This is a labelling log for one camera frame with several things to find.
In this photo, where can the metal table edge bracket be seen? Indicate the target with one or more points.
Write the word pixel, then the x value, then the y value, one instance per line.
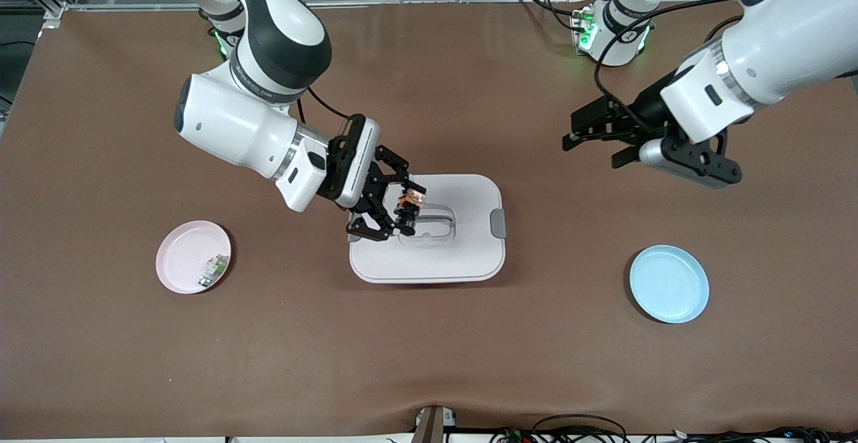
pixel 432 426

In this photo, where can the white lidded storage box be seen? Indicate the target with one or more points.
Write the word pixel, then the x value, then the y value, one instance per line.
pixel 456 255

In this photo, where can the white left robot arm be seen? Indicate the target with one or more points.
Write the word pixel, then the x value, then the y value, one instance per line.
pixel 771 47

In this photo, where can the pink plate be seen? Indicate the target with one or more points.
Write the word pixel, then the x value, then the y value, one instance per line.
pixel 184 248

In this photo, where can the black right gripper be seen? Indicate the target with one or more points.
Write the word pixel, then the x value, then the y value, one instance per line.
pixel 373 183

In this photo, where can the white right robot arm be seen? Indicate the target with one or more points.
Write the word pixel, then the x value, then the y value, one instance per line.
pixel 228 118

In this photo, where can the green white switch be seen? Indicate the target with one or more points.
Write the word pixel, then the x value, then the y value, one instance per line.
pixel 214 270

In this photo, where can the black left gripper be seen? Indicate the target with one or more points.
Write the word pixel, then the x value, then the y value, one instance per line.
pixel 645 112

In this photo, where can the light blue plate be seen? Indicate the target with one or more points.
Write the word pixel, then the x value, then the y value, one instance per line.
pixel 670 285

